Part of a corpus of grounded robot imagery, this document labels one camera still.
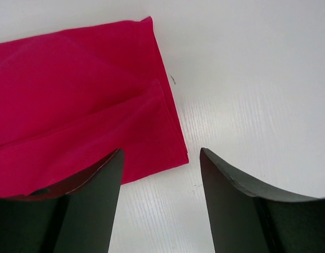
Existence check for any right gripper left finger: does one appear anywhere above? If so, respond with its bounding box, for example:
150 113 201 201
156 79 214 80
0 149 125 252

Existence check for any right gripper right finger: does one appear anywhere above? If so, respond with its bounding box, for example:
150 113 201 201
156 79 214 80
200 148 325 252

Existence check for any red t-shirt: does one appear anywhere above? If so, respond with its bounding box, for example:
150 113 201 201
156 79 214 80
0 17 189 198

